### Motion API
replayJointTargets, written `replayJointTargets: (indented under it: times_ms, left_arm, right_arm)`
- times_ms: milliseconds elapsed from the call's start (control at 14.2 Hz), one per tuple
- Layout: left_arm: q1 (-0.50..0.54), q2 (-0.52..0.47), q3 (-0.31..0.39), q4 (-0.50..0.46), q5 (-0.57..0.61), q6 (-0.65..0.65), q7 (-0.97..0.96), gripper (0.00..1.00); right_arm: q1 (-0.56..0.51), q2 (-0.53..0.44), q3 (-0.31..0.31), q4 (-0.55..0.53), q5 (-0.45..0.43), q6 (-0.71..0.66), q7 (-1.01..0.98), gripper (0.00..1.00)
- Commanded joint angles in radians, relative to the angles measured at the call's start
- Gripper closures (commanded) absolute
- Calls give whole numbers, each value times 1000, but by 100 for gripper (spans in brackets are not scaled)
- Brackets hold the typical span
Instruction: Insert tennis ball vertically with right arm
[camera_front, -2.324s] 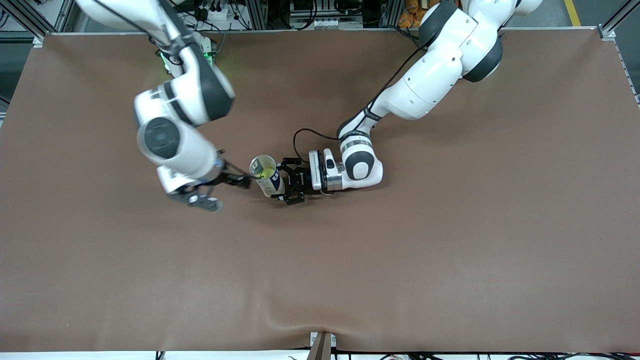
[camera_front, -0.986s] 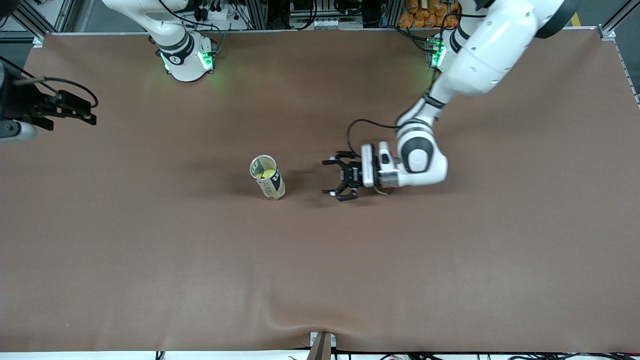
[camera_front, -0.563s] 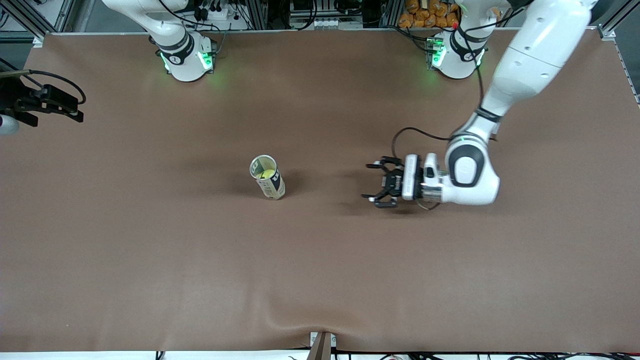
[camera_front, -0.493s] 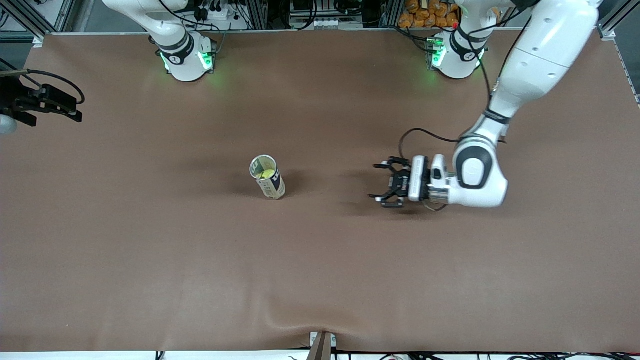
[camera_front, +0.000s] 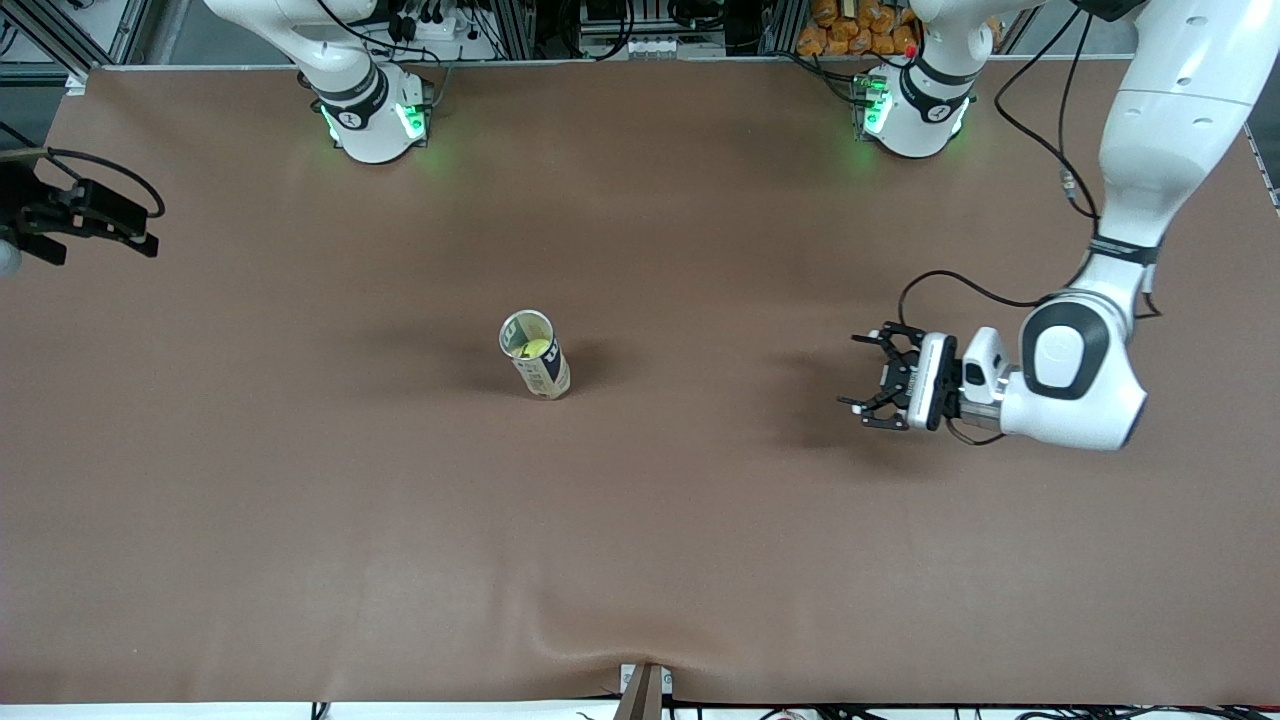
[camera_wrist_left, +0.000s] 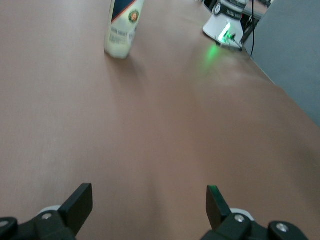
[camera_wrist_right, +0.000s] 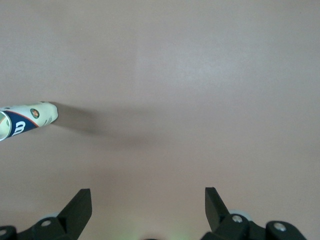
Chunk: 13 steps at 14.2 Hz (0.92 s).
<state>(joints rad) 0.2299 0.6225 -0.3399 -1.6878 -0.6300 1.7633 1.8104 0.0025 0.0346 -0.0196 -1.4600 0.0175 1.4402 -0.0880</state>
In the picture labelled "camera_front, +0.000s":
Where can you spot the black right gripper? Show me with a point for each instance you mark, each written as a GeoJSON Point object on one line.
{"type": "Point", "coordinates": [22, 208]}

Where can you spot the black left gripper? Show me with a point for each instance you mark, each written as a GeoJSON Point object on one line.
{"type": "Point", "coordinates": [947, 382]}

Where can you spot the blue white tennis ball can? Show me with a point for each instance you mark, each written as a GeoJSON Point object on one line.
{"type": "Point", "coordinates": [548, 378]}

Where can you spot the yellow tennis ball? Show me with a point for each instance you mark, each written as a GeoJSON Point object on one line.
{"type": "Point", "coordinates": [537, 349]}

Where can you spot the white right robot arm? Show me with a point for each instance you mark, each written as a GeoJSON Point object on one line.
{"type": "Point", "coordinates": [370, 130]}

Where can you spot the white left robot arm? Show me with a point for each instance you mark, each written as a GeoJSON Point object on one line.
{"type": "Point", "coordinates": [1080, 400]}

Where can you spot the bag of orange buns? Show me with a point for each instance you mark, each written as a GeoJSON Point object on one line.
{"type": "Point", "coordinates": [860, 30]}

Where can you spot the white power strip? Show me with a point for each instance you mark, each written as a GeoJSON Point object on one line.
{"type": "Point", "coordinates": [430, 25]}

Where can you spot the white connector block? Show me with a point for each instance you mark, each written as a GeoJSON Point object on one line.
{"type": "Point", "coordinates": [650, 46]}

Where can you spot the metal corner bracket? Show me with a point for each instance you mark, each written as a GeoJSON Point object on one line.
{"type": "Point", "coordinates": [76, 83]}

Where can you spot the aluminium frame profile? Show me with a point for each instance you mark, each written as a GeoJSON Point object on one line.
{"type": "Point", "coordinates": [95, 40]}

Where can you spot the metal table edge bracket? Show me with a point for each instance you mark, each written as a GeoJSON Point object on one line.
{"type": "Point", "coordinates": [645, 695]}

